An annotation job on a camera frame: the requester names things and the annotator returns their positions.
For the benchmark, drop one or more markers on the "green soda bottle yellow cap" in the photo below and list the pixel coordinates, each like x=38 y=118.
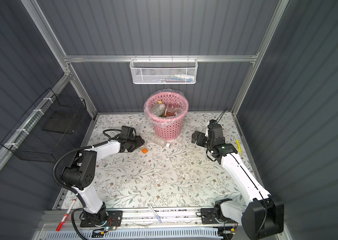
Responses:
x=159 y=109

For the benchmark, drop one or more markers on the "white wire mesh basket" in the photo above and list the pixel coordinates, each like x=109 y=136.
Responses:
x=162 y=72

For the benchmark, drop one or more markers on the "white tube in basket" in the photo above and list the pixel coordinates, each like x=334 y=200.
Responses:
x=186 y=78

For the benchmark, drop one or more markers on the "yellow highlighter pen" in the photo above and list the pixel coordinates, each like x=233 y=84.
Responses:
x=239 y=147

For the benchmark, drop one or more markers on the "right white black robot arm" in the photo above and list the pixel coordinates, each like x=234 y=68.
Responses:
x=263 y=214

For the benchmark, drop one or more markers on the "black wire mesh basket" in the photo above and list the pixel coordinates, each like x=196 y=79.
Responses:
x=57 y=126

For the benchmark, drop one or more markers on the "orange label clear bottle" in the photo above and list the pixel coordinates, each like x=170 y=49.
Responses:
x=144 y=151

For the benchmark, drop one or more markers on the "clear plastic bin liner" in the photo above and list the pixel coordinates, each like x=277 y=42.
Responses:
x=163 y=115

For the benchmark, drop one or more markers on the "clear ribbed bottle white cap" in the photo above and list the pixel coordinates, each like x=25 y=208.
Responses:
x=154 y=138

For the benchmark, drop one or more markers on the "pink perforated plastic bin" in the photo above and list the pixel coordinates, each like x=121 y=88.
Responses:
x=170 y=127

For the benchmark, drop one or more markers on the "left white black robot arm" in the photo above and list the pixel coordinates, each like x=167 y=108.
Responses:
x=75 y=171

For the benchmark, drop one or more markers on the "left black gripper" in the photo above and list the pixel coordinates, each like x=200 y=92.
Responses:
x=139 y=142

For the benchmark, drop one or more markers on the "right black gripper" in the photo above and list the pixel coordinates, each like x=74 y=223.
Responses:
x=202 y=136

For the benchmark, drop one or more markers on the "red label clear bottle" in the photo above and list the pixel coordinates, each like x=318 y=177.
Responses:
x=172 y=111

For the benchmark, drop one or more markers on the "red white pen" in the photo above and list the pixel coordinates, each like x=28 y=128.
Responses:
x=66 y=215

